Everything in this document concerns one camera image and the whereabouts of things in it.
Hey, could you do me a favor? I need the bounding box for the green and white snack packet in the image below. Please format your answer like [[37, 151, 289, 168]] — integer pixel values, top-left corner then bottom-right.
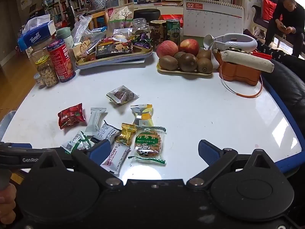
[[61, 130, 96, 154]]

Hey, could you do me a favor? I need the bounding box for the cream paper snack packet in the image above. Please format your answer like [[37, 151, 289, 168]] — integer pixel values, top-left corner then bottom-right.
[[72, 39, 92, 59]]

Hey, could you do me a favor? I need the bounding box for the gold fruit tray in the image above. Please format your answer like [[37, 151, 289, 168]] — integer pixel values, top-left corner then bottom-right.
[[156, 60, 213, 79]]

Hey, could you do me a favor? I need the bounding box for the black cracker box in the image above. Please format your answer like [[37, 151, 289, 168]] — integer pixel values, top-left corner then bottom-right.
[[95, 40, 133, 60]]

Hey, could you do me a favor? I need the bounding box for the clear green cookie packet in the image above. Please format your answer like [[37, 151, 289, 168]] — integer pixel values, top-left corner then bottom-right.
[[128, 125, 167, 165]]

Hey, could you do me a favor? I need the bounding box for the red handled tool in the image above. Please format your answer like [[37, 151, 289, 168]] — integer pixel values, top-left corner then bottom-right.
[[251, 50, 272, 60]]

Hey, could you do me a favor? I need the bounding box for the brown printed jar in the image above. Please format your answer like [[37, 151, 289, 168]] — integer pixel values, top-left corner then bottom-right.
[[149, 20, 167, 50]]

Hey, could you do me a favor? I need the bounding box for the small grey jar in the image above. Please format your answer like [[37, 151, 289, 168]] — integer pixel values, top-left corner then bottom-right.
[[33, 73, 46, 89]]

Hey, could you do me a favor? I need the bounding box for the glass peanut jar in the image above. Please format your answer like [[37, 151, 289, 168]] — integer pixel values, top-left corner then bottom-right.
[[35, 55, 60, 87]]

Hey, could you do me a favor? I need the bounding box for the plain white snack packet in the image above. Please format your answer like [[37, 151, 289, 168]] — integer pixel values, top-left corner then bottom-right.
[[85, 107, 107, 135]]

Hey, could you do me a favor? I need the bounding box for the green drink can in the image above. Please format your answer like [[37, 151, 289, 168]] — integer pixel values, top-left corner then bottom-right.
[[165, 19, 181, 46]]

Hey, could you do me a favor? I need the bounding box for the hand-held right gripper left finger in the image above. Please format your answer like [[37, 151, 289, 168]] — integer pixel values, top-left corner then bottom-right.
[[36, 139, 123, 187]]

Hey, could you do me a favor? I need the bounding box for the clear dried fruit packet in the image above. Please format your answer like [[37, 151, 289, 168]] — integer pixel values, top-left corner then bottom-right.
[[106, 85, 140, 105]]

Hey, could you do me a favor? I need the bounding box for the pale green cup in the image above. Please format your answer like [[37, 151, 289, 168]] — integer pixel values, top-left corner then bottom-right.
[[55, 27, 75, 50]]

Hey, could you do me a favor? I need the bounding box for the white snack bar packet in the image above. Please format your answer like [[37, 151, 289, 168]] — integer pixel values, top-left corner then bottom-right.
[[100, 141, 131, 175]]

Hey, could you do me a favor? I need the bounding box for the gold tray with snacks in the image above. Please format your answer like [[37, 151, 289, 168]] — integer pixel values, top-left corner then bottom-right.
[[75, 37, 153, 70]]

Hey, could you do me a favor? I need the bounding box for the white neck massager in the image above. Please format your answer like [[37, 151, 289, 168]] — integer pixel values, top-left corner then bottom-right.
[[204, 33, 258, 53]]

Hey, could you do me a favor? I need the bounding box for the blue tissue box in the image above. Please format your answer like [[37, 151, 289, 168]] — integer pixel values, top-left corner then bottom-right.
[[18, 14, 56, 52]]

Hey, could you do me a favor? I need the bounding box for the orange case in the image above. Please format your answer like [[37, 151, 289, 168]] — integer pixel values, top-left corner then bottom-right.
[[214, 49, 262, 86]]

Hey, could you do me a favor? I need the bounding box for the black leather chair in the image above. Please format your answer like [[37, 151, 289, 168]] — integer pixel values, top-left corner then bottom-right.
[[243, 29, 305, 179]]

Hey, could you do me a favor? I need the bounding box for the person's left hand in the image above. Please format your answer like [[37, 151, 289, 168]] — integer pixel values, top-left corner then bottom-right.
[[0, 184, 18, 222]]

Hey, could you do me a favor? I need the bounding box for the yellow and silver snack packet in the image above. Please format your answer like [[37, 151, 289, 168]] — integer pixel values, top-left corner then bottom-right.
[[130, 104, 153, 127]]

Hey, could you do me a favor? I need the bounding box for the red snack packet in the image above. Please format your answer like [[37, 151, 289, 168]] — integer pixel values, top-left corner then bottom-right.
[[58, 103, 86, 130]]

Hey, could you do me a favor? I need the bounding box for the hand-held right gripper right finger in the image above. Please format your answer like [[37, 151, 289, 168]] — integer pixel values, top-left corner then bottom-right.
[[186, 139, 279, 188]]

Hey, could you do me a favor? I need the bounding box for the tree print snack bag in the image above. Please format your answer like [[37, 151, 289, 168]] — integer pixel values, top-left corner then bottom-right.
[[106, 3, 135, 39]]

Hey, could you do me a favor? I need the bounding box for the empty glass jar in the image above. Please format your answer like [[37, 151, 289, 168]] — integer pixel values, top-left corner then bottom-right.
[[132, 18, 150, 37]]

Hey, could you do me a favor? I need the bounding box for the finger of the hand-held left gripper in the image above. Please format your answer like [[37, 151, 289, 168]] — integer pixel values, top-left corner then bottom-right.
[[0, 142, 32, 149]]

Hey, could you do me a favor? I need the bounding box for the gold foil candy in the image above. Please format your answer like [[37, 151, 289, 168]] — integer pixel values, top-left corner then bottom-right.
[[115, 123, 137, 146]]

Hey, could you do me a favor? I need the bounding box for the white desk calendar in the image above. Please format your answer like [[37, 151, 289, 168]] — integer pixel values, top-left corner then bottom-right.
[[183, 0, 245, 38]]

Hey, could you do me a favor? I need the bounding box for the bookshelf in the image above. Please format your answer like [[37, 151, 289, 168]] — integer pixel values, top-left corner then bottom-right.
[[42, 0, 83, 27]]

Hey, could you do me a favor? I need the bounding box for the red apple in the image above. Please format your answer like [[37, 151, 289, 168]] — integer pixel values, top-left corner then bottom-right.
[[178, 39, 200, 56], [156, 40, 179, 58]]

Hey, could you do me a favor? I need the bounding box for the red biscuit canister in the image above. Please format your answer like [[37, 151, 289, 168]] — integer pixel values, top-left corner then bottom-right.
[[47, 39, 77, 83]]

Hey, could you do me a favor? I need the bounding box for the red cushion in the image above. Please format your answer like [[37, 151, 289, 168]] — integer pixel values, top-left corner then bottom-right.
[[262, 0, 283, 22]]

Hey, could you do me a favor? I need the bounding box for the pile of purple foil candies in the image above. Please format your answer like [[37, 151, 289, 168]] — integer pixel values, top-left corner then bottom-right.
[[132, 33, 153, 48]]

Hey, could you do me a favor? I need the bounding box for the clear plastic bag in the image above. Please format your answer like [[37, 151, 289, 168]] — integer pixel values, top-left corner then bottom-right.
[[70, 15, 93, 43]]

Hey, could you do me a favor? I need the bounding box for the grey and white snack packet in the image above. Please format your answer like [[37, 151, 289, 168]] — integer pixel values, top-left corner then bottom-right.
[[90, 122, 121, 145]]

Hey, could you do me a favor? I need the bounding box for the cream canvas pouch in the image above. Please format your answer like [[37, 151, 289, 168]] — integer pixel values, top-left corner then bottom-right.
[[220, 51, 275, 73]]

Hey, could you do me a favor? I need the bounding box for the blue table edge guard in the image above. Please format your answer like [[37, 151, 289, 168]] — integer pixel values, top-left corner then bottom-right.
[[261, 74, 305, 174]]

